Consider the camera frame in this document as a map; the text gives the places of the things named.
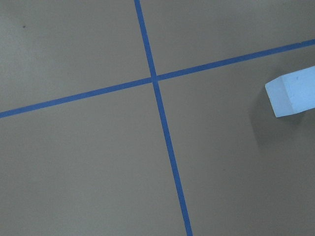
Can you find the light blue foam block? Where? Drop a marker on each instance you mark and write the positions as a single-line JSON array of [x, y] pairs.
[[292, 93]]

